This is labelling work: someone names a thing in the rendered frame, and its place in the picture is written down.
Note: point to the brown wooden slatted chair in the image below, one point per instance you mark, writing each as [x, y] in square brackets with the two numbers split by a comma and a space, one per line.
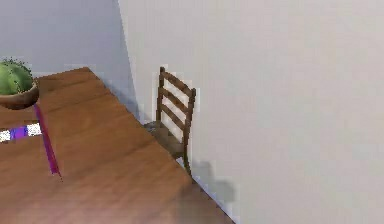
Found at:
[173, 110]

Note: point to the brown wooden table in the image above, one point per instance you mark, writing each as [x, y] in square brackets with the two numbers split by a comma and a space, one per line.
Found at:
[110, 156]

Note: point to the magenta pencil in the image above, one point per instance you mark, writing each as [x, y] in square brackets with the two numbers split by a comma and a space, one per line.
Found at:
[46, 140]

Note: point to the brown plant pot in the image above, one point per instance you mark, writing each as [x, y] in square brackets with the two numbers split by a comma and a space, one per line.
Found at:
[20, 100]

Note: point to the white and purple stick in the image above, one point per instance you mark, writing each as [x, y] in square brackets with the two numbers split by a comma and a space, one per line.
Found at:
[20, 132]

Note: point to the green round cactus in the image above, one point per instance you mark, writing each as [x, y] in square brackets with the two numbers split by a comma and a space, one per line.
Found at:
[13, 78]

